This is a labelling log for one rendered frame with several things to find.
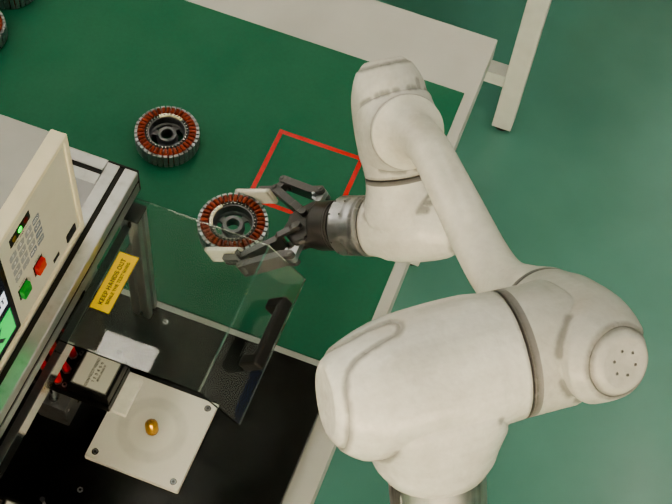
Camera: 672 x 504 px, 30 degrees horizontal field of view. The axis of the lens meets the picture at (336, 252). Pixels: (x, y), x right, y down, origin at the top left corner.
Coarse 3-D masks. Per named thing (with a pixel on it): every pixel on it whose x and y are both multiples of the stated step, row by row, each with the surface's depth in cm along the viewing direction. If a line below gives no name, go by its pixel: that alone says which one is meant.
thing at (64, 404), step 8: (48, 392) 185; (48, 400) 185; (56, 400) 185; (64, 400) 185; (72, 400) 186; (40, 408) 187; (48, 408) 185; (56, 408) 184; (64, 408) 184; (72, 408) 187; (48, 416) 188; (56, 416) 187; (64, 416) 186; (72, 416) 189
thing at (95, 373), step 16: (80, 352) 181; (80, 368) 177; (96, 368) 177; (112, 368) 178; (128, 368) 180; (64, 384) 178; (80, 384) 176; (96, 384) 176; (112, 384) 176; (128, 384) 181; (80, 400) 179; (96, 400) 177; (112, 400) 178; (128, 400) 180
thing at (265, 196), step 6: (240, 192) 200; (246, 192) 199; (252, 192) 198; (258, 192) 198; (264, 192) 197; (270, 192) 197; (258, 198) 199; (264, 198) 198; (270, 198) 198; (276, 198) 198
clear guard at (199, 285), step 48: (144, 240) 172; (192, 240) 173; (240, 240) 173; (96, 288) 168; (144, 288) 168; (192, 288) 169; (240, 288) 169; (288, 288) 174; (96, 336) 164; (144, 336) 164; (192, 336) 165; (240, 336) 167; (192, 384) 161; (240, 384) 166
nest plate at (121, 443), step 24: (144, 384) 192; (144, 408) 190; (168, 408) 190; (192, 408) 190; (216, 408) 191; (96, 432) 187; (120, 432) 187; (144, 432) 188; (168, 432) 188; (192, 432) 188; (96, 456) 185; (120, 456) 185; (144, 456) 186; (168, 456) 186; (192, 456) 186; (144, 480) 184; (168, 480) 184
